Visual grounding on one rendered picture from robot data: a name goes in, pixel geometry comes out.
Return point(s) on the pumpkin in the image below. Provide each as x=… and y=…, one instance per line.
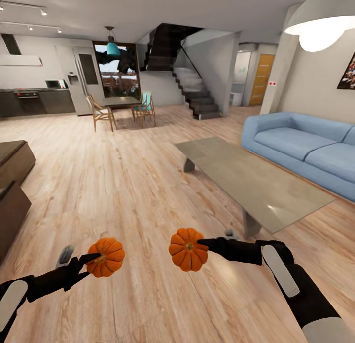
x=110, y=260
x=186, y=252

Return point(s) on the sofa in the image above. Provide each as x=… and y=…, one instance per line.
x=321, y=151

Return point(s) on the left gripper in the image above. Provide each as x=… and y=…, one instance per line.
x=65, y=277

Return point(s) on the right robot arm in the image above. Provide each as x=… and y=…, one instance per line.
x=319, y=321

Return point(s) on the fridge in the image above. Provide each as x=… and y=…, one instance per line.
x=82, y=74

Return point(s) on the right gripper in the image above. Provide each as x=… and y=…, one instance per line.
x=231, y=250

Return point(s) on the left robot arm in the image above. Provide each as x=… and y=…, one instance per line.
x=14, y=293

